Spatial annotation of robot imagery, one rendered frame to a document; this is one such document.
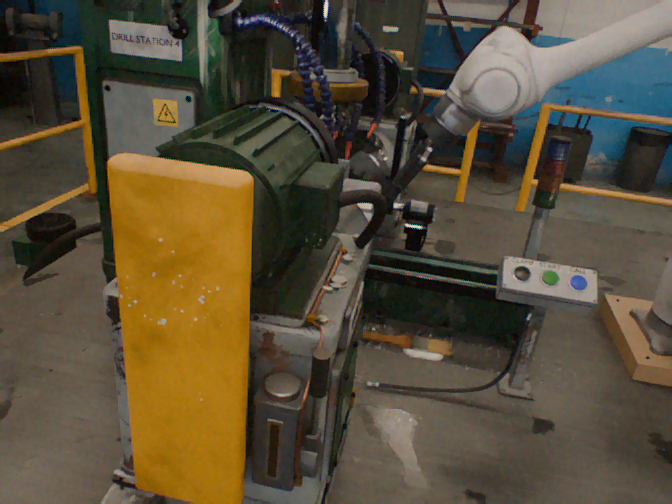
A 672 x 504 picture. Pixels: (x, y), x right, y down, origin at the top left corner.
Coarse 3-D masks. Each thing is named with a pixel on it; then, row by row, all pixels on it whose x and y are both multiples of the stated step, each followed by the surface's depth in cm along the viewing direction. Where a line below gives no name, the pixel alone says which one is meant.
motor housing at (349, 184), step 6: (348, 180) 127; (354, 180) 127; (348, 186) 124; (354, 186) 125; (360, 186) 124; (366, 186) 124; (372, 186) 125; (378, 186) 129; (378, 192) 130; (360, 204) 122; (372, 210) 136; (366, 216) 122
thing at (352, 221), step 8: (344, 208) 99; (352, 208) 102; (360, 208) 105; (344, 216) 97; (352, 216) 100; (360, 216) 103; (344, 224) 94; (352, 224) 97; (360, 224) 101; (336, 232) 91; (344, 232) 92; (352, 232) 95; (360, 232) 99; (368, 256) 103
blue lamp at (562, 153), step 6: (552, 144) 141; (558, 144) 140; (564, 144) 139; (570, 144) 140; (546, 150) 144; (552, 150) 141; (558, 150) 140; (564, 150) 140; (546, 156) 143; (552, 156) 141; (558, 156) 141; (564, 156) 141
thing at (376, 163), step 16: (368, 128) 156; (336, 144) 145; (352, 144) 144; (368, 144) 143; (384, 144) 151; (352, 160) 146; (368, 160) 145; (384, 160) 144; (352, 176) 147; (368, 176) 144; (384, 176) 146
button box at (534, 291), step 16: (512, 272) 99; (560, 272) 99; (576, 272) 99; (592, 272) 99; (496, 288) 103; (512, 288) 98; (528, 288) 98; (544, 288) 98; (560, 288) 98; (592, 288) 97; (544, 304) 100; (560, 304) 99; (576, 304) 97; (592, 304) 96
